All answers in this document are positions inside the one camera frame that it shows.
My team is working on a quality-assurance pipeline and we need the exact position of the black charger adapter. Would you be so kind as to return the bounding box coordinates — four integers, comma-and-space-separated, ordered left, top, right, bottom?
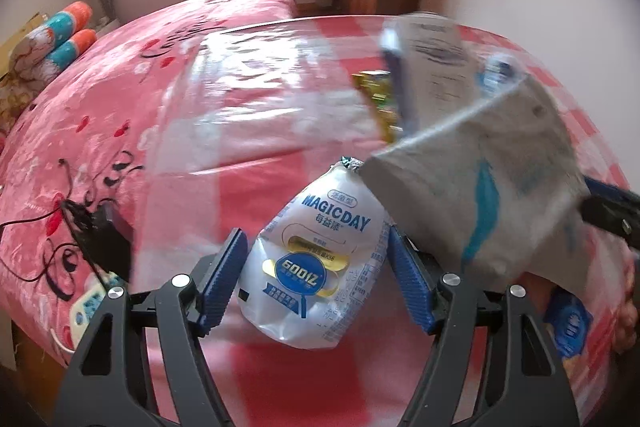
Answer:
64, 201, 134, 284

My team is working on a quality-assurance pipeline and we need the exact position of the black cable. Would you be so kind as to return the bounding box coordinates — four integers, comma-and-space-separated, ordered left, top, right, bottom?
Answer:
0, 158, 73, 284

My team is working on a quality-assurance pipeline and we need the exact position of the floral quilt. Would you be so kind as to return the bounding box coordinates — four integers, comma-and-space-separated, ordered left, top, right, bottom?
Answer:
0, 72, 43, 138

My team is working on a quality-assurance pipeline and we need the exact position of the beige power strip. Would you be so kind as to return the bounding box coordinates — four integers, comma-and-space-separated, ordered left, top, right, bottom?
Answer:
69, 273, 127, 354

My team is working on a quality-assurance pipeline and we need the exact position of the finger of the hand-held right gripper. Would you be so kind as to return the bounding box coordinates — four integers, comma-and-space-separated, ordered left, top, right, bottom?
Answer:
580, 177, 640, 253
379, 29, 421, 142

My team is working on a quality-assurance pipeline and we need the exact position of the white Magicday drink pouch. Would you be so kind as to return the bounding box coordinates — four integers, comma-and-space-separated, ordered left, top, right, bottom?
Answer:
239, 157, 396, 350

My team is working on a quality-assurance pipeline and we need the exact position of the yellow bed headboard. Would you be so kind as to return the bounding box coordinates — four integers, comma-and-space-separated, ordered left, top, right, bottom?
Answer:
0, 11, 47, 78

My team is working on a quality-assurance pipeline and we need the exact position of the pink bed with cover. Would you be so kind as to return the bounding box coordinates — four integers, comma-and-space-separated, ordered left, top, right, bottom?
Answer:
0, 0, 296, 368

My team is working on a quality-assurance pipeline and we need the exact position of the floral teal orange bolster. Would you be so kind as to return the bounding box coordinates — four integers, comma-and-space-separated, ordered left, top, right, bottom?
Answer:
12, 2, 94, 62
30, 29, 99, 84

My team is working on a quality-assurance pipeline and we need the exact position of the grey wet wipes packet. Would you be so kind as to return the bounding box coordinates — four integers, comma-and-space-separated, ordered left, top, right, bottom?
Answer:
360, 12, 593, 300

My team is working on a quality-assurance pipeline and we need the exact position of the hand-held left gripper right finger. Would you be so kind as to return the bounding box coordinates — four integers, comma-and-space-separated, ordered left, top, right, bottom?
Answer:
388, 226, 581, 427

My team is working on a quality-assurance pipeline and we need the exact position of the small blue white packet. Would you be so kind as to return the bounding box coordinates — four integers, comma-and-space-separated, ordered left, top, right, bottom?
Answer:
544, 291, 594, 359

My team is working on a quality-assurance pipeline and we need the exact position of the red checked tablecloth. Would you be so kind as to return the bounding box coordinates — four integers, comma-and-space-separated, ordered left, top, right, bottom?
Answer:
132, 13, 632, 427

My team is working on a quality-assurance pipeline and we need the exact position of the yellow green snack packet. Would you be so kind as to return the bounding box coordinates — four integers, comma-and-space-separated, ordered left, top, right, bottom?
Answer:
351, 71, 402, 144

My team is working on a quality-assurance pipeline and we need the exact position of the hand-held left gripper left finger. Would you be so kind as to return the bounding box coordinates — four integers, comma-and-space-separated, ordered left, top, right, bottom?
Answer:
52, 228, 249, 427

